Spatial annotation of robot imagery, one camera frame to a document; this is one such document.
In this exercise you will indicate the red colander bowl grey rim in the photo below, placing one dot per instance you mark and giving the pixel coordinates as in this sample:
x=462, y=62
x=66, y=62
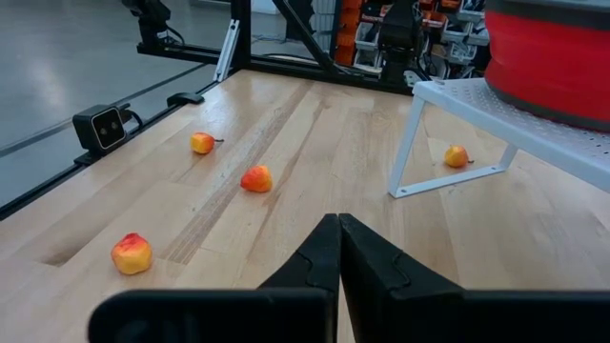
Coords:
x=553, y=66

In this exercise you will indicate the white perforated metal shelf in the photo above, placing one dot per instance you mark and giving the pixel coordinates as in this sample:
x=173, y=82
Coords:
x=548, y=138

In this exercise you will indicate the shelving unit with orange bins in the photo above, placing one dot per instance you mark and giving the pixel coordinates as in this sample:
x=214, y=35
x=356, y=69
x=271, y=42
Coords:
x=352, y=28

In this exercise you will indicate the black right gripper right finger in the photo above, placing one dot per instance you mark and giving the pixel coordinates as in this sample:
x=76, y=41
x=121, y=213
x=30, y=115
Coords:
x=429, y=314

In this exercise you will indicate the small red yellow peach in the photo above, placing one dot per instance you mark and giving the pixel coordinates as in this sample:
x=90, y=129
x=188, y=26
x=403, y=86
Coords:
x=132, y=255
x=256, y=179

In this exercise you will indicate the black table-level camera box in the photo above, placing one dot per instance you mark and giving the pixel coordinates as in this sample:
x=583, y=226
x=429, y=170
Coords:
x=97, y=128

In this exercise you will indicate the small yellow orange pear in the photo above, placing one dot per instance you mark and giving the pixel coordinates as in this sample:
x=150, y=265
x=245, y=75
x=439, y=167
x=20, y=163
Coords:
x=202, y=143
x=456, y=156

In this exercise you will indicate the black table clamp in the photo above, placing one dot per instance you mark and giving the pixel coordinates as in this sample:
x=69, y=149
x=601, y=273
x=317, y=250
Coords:
x=185, y=98

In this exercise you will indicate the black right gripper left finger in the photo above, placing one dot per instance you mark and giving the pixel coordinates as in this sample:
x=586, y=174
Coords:
x=214, y=316

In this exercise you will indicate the silver metal bracket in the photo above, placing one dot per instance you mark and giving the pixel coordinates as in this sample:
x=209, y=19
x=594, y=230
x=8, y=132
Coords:
x=226, y=50

